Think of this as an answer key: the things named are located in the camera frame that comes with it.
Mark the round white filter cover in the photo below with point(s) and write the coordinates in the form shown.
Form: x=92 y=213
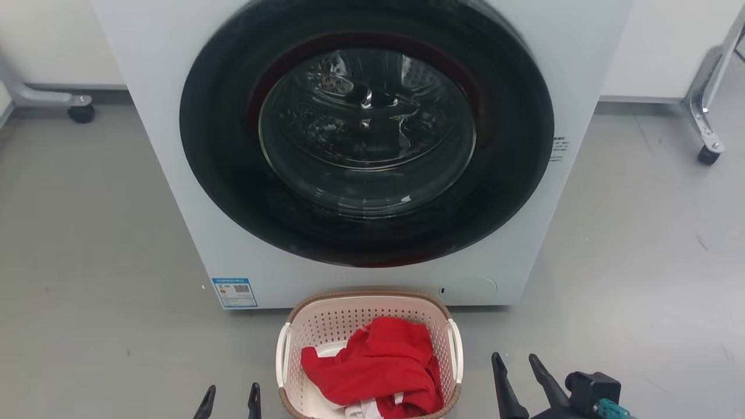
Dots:
x=468 y=288

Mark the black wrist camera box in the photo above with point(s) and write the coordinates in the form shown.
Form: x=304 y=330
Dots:
x=596 y=387

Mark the round black washing machine door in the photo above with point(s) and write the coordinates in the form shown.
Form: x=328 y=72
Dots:
x=221 y=139

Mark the blue energy label sticker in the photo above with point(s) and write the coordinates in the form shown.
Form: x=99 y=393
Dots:
x=234 y=293

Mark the grey metal stand leg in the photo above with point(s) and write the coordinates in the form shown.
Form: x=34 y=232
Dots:
x=35 y=94
x=704 y=99

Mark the white front-load washing machine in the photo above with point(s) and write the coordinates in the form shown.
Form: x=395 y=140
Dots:
x=238 y=267

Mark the black caster wheel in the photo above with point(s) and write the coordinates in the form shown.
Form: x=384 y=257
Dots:
x=708 y=155
x=81 y=113

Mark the glossy black right gripper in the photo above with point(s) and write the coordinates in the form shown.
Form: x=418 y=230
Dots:
x=559 y=414

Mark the red garment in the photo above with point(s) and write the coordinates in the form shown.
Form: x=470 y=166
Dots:
x=378 y=364

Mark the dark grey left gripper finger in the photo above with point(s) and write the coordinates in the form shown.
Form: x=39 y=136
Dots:
x=205 y=407
x=254 y=404

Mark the white garment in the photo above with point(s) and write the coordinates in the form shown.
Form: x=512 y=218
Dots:
x=361 y=412

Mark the steel washing machine drum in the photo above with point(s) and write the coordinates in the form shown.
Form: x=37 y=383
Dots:
x=364 y=105

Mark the white perforated laundry basket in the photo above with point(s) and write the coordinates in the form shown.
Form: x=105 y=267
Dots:
x=332 y=320

